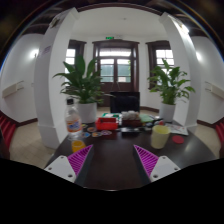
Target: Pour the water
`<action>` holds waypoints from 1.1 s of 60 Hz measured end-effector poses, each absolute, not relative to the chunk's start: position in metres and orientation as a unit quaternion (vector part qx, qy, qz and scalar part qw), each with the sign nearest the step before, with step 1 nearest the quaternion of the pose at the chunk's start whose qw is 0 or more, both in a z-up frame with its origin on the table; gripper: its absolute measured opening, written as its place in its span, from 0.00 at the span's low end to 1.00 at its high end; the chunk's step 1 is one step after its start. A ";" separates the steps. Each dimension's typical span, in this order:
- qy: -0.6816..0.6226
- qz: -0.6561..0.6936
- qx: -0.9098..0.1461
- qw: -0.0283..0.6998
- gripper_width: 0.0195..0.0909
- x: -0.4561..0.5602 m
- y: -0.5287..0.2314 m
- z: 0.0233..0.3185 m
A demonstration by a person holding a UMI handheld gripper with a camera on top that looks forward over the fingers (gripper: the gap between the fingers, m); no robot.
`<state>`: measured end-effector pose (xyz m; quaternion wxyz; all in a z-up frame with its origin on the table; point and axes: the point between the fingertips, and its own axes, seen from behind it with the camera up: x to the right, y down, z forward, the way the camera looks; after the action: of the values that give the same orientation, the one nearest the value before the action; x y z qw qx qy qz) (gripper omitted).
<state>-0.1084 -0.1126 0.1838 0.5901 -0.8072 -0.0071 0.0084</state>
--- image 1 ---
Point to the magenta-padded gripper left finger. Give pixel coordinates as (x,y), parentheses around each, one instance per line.
(63,168)

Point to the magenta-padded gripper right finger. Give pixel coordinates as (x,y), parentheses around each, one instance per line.
(163,168)

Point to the clear orange drink bottle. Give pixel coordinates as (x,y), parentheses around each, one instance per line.
(73,123)

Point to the pale yellow plastic cup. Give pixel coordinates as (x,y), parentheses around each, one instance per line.
(160,136)

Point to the flat round red coaster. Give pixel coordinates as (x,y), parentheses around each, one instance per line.
(178,139)

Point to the round colourful sticker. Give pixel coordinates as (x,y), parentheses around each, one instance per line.
(86,134)
(97,134)
(91,129)
(106,132)

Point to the small red ball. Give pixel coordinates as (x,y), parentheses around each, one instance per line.
(161,122)

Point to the black flat handheld device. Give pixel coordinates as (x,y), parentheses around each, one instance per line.
(130,130)

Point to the green folded cloth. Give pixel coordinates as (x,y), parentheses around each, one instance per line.
(146,118)

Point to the red plastic basket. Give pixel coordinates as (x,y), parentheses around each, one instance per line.
(106,124)

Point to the green flat box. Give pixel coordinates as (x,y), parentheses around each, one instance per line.
(111,115)

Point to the leafy plant in white pot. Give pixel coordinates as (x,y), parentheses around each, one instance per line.
(170,86)
(83,83)

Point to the dark wooden double door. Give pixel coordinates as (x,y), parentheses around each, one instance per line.
(116,66)

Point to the dark-framed window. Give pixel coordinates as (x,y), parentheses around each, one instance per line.
(70,55)
(165,55)

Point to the green exit sign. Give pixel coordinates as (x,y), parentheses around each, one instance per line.
(110,37)

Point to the white wall-mounted unit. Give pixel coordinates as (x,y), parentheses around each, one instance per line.
(12,89)
(215,90)

